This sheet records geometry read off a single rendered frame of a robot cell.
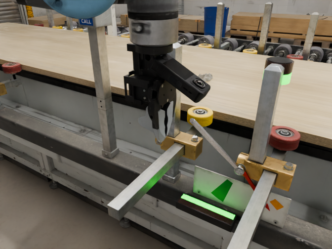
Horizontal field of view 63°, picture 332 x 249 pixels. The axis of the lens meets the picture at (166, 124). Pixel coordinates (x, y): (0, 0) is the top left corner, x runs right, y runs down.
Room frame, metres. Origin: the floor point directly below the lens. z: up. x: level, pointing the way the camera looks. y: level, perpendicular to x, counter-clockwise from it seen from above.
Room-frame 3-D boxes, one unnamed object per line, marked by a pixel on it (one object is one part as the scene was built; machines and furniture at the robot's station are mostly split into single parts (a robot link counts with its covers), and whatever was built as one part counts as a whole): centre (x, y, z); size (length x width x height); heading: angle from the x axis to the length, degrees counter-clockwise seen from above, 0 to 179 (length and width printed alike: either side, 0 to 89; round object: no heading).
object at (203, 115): (0.76, -0.11, 0.85); 0.08 x 0.08 x 0.11
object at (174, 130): (0.69, -0.02, 0.89); 0.03 x 0.03 x 0.48; 59
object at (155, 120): (0.49, 0.02, 1.04); 0.05 x 0.02 x 0.09; 150
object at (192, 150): (0.68, -0.04, 0.84); 0.13 x 0.06 x 0.05; 59
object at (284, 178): (0.55, -0.25, 0.85); 0.13 x 0.06 x 0.05; 59
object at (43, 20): (8.54, 2.97, 0.23); 2.41 x 0.77 x 0.17; 155
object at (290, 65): (0.60, -0.26, 1.10); 0.06 x 0.06 x 0.02
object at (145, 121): (0.51, 0.03, 1.00); 0.06 x 0.03 x 0.09; 60
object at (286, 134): (0.63, -0.32, 0.85); 0.08 x 0.08 x 0.11
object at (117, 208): (0.60, 0.00, 0.84); 0.43 x 0.03 x 0.04; 149
